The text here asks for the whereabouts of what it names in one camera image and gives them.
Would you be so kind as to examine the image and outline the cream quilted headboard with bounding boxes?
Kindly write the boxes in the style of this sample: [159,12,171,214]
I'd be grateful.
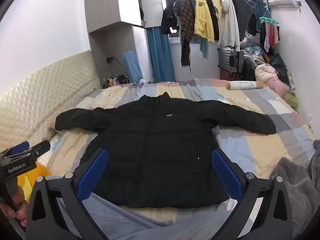
[0,50,100,150]

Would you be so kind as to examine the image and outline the hanging dark grey garment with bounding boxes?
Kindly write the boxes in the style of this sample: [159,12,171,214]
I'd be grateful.
[229,0,258,40]

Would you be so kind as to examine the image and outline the grey fleece blanket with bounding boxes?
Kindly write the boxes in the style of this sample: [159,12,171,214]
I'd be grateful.
[270,140,320,238]

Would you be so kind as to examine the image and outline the pale quilted mattress pad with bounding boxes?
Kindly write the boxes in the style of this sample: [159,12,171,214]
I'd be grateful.
[37,130,67,172]

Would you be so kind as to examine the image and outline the person's light blue jeans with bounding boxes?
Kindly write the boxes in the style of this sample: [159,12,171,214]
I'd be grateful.
[46,175,225,240]

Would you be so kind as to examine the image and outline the black wall plug cable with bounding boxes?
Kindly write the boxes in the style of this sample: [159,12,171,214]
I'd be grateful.
[107,57,125,68]

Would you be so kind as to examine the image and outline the teal clip hanger with socks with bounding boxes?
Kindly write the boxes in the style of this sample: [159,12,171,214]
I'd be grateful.
[259,4,280,53]

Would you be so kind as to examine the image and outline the pile of mixed clothes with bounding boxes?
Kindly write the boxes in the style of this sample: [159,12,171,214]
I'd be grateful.
[240,34,290,85]

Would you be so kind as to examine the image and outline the pastel patchwork bed quilt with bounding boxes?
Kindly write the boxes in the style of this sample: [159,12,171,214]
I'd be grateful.
[47,78,317,230]

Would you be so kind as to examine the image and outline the hanging black jacket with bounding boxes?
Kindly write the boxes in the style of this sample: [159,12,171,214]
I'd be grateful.
[160,0,182,35]

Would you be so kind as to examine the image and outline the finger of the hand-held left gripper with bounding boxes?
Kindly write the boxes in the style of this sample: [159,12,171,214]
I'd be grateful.
[10,141,30,154]
[26,140,51,160]

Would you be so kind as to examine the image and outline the pink cloth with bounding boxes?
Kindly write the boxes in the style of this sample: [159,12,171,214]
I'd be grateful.
[265,79,290,98]

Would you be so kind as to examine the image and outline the white lint roller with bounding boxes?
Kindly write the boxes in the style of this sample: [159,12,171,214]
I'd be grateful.
[226,80,264,90]

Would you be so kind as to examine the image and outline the group of bedside bottles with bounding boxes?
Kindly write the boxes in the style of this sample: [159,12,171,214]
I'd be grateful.
[101,74,130,88]

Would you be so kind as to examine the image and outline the yellow plush toy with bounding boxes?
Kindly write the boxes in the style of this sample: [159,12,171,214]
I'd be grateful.
[17,161,52,203]

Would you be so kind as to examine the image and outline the cream puffy coat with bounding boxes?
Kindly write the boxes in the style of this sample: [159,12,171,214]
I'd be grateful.
[255,64,277,83]

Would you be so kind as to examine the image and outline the person's left hand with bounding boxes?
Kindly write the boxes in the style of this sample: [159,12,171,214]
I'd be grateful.
[12,186,27,227]

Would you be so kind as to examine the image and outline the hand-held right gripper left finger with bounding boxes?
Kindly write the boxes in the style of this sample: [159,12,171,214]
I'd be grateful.
[26,148,109,240]

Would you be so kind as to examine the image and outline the hanging pale yellow garment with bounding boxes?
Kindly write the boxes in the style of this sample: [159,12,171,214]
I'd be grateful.
[211,0,223,28]

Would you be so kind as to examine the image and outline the black bag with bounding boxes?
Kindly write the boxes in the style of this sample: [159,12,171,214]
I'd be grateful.
[269,53,289,83]

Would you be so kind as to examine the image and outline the hanging brown plaid coat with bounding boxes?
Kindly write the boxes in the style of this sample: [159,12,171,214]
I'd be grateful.
[179,0,197,68]

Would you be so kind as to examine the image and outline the red box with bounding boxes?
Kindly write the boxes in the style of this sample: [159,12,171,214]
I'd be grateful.
[220,67,243,82]

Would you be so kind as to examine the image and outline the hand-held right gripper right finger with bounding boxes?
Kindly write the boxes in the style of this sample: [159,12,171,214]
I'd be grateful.
[211,148,293,240]

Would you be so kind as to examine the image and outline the grey wall cabinet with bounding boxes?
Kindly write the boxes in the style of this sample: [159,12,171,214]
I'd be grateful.
[84,0,164,87]

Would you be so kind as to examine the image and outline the hanging light teal garment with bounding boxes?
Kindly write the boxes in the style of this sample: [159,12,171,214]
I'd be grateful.
[192,36,209,60]

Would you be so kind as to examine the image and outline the silver suitcase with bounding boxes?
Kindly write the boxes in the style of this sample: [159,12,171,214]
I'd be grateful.
[218,47,245,74]

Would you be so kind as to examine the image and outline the hanging white hoodie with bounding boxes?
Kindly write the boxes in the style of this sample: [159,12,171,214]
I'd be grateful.
[220,0,240,52]

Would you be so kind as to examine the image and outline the black puffer jacket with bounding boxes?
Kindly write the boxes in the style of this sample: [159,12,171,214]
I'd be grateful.
[55,92,277,209]

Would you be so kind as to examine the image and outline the hanging black garment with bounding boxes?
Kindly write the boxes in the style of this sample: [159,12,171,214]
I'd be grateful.
[202,0,220,40]

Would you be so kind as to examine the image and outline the white air conditioner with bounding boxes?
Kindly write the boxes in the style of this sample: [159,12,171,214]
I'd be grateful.
[269,0,300,8]

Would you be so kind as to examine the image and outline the hanging yellow fleece jacket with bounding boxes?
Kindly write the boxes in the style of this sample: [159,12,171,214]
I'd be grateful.
[192,0,215,43]

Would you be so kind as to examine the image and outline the blue curtain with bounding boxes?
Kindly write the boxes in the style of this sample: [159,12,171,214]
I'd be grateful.
[146,27,175,82]

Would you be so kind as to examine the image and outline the green box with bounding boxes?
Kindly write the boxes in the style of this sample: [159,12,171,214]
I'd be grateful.
[284,92,299,113]

